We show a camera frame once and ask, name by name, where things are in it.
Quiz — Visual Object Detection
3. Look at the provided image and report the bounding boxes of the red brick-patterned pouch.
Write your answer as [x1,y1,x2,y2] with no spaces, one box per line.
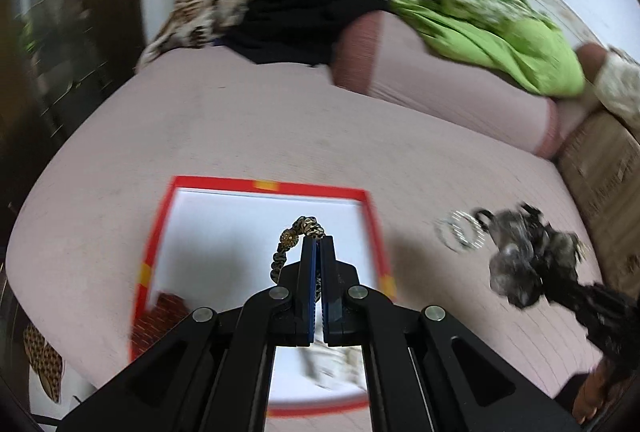
[132,293,188,358]

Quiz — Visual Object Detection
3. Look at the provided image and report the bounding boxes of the pink quilted mattress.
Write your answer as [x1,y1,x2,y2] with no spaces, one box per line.
[5,45,608,432]

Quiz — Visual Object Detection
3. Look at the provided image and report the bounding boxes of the striped brown sofa armrest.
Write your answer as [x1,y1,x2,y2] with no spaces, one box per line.
[557,109,640,298]

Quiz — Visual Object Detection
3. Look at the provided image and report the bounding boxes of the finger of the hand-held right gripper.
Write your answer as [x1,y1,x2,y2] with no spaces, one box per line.
[545,279,640,363]

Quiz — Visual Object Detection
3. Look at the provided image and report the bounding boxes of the red jewelry box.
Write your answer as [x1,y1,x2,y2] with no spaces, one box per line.
[129,176,397,418]

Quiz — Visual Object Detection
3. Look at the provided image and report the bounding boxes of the silver rhinestone bangles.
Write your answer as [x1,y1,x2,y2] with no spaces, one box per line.
[434,210,488,254]

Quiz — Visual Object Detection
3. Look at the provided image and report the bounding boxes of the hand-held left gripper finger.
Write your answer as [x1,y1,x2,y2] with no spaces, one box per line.
[55,237,318,432]
[318,236,593,432]

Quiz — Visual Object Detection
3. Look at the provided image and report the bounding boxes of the gold beaded bracelet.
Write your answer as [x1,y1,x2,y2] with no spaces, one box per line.
[269,215,326,308]

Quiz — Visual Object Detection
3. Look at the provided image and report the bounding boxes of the pink bolster pillow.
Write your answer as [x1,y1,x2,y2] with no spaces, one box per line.
[330,10,568,158]

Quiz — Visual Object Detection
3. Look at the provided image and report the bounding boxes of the small leopard print cloth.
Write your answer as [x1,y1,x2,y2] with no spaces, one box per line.
[22,324,66,405]

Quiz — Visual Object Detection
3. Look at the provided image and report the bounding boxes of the person's right hand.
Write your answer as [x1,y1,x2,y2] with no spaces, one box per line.
[570,357,618,425]

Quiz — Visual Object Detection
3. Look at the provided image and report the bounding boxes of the brown cushion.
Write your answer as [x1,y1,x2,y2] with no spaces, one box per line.
[572,42,608,100]

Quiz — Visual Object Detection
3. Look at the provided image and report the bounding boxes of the green cloth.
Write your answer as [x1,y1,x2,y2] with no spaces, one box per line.
[389,0,587,96]

